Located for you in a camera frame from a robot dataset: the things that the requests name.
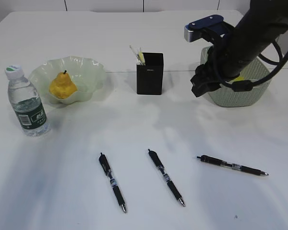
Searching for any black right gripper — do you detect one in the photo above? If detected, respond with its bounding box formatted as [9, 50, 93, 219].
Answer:
[191, 21, 274, 97]

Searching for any green utility knife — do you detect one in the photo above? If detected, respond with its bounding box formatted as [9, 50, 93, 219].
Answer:
[136, 59, 143, 65]

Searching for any yellow utility knife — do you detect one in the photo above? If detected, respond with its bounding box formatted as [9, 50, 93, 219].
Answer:
[138, 48, 145, 65]

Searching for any transparent plastic ruler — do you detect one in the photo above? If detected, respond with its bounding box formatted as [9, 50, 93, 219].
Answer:
[129, 45, 142, 62]

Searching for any black pen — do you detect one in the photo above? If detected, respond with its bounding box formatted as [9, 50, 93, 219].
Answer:
[148, 149, 186, 207]
[98, 152, 127, 214]
[196, 155, 269, 176]

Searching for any yellow pear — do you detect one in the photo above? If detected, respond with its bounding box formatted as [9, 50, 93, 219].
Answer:
[49, 70, 78, 99]

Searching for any clear water bottle green label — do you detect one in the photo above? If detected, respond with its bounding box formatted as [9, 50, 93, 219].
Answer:
[5, 65, 50, 137]

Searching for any blue black right robot arm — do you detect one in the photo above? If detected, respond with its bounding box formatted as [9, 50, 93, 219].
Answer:
[184, 0, 288, 97]

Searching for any green woven plastic basket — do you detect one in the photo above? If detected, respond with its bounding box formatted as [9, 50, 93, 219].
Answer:
[202, 58, 270, 107]

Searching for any black square pen holder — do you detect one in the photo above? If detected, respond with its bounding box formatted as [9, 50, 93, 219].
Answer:
[136, 52, 164, 95]

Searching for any green wavy glass plate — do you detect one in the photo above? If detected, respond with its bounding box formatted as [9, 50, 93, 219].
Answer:
[28, 56, 106, 104]

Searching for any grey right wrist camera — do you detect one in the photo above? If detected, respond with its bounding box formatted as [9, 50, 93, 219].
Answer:
[184, 14, 234, 44]

